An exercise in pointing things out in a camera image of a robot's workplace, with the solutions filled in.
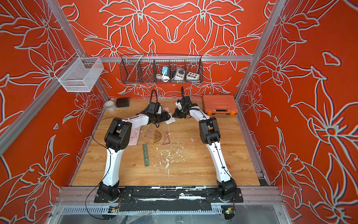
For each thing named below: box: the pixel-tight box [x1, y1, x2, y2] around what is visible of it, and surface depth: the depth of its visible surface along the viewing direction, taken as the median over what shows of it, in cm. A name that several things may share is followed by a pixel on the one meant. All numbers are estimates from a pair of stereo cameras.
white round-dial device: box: [171, 67, 186, 81], surface depth 92 cm
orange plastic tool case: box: [202, 94, 239, 116], surface depth 111 cm
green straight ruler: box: [142, 143, 150, 168], surface depth 90 cm
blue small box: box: [161, 66, 169, 76], surface depth 85 cm
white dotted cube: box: [185, 71, 200, 81], surface depth 96 cm
